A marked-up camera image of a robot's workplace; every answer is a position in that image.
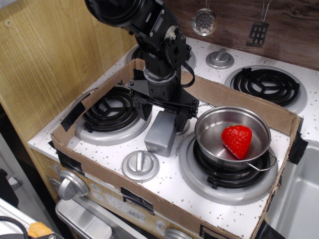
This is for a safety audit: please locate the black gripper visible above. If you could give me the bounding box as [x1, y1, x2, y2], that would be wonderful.
[128, 77, 199, 131]

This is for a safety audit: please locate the silver pepper shaker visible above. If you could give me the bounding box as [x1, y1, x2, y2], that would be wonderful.
[144, 111, 176, 157]

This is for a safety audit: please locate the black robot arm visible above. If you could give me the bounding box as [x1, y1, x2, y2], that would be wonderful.
[85, 0, 199, 132]

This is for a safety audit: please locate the middle silver stove knob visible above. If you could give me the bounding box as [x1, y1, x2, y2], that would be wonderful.
[176, 119, 190, 135]

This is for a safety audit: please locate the silver stove knob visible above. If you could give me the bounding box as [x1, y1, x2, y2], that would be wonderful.
[122, 150, 160, 183]
[206, 48, 234, 69]
[176, 119, 190, 135]

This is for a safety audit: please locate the front left black burner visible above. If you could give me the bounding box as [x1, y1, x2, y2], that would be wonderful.
[75, 86, 151, 146]

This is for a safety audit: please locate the black burner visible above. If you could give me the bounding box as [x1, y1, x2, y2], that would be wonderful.
[178, 133, 278, 206]
[225, 65, 308, 114]
[75, 86, 151, 146]
[126, 43, 196, 76]

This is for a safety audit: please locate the front silver stove knob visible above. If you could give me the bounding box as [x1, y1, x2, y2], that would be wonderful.
[122, 150, 160, 183]

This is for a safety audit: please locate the back left black burner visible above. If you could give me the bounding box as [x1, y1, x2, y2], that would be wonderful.
[126, 43, 196, 76]

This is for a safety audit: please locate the small steel pot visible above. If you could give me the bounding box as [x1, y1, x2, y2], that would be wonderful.
[194, 106, 277, 172]

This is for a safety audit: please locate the back silver stove knob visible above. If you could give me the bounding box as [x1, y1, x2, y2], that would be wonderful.
[206, 48, 234, 69]

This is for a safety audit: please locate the red toy strawberry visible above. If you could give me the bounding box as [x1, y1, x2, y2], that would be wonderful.
[221, 124, 252, 160]

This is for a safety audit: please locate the hanging round metal strainer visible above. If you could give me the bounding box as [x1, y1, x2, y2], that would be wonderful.
[191, 0, 217, 36]

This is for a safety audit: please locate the front right black burner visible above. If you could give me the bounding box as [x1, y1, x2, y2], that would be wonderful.
[178, 133, 278, 206]

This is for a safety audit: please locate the back right black burner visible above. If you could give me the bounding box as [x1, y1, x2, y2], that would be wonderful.
[225, 65, 308, 114]

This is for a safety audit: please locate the silver oven dial knob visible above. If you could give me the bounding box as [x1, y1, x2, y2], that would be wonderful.
[58, 170, 90, 201]

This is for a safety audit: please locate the bottom silver oven knob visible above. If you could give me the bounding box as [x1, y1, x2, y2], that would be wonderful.
[164, 228, 192, 239]

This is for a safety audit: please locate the hanging metal slotted spatula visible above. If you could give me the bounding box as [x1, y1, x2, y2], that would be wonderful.
[246, 0, 272, 48]

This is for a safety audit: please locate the grey toy sink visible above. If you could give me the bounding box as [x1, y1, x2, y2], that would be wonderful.
[263, 140, 319, 239]

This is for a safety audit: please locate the orange object at bottom left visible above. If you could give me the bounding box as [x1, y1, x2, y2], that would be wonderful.
[27, 222, 52, 238]

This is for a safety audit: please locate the cardboard box frame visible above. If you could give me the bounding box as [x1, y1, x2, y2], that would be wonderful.
[50, 60, 302, 239]

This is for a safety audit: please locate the silver oven door handle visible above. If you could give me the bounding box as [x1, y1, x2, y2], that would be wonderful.
[55, 200, 113, 239]

